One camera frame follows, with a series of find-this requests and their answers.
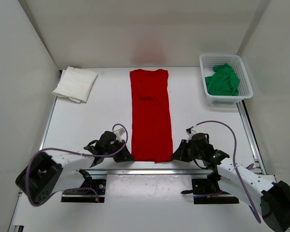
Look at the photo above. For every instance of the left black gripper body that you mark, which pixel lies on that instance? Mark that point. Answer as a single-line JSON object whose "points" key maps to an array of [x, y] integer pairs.
{"points": [[114, 149]]}

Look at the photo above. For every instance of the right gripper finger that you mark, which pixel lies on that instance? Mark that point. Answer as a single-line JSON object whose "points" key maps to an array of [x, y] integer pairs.
{"points": [[181, 153], [192, 155]]}

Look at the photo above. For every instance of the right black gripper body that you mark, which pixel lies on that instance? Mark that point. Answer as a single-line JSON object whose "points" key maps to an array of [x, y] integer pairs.
{"points": [[200, 155]]}

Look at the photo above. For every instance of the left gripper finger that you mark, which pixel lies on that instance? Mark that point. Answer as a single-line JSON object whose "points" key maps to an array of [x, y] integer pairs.
{"points": [[123, 156], [122, 146]]}

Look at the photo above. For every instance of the red t shirt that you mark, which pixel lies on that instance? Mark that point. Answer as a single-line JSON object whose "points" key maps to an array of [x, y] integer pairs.
{"points": [[151, 122]]}

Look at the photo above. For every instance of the white t shirt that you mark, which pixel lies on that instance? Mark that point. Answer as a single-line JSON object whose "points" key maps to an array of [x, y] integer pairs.
{"points": [[75, 84]]}

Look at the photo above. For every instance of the green t shirt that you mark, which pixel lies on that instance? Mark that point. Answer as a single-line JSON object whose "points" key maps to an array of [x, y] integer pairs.
{"points": [[224, 81]]}

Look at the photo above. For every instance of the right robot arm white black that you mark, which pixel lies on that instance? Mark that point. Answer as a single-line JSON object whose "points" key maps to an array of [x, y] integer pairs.
{"points": [[271, 200]]}

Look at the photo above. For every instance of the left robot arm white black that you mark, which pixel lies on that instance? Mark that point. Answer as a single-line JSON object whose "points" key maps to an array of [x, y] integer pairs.
{"points": [[53, 170]]}

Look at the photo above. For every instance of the white plastic basket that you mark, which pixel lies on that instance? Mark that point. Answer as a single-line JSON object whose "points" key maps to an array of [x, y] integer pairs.
{"points": [[208, 61]]}

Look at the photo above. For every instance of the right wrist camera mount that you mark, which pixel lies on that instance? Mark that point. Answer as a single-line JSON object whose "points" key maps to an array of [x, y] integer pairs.
{"points": [[190, 132]]}

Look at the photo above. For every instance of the aluminium table rail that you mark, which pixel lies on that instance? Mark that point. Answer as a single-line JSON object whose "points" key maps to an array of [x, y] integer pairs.
{"points": [[149, 172]]}

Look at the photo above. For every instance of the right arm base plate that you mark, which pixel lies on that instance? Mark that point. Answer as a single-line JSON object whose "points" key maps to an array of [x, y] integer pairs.
{"points": [[207, 191]]}

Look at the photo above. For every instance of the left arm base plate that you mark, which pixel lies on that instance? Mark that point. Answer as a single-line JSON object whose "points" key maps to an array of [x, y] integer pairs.
{"points": [[91, 190]]}

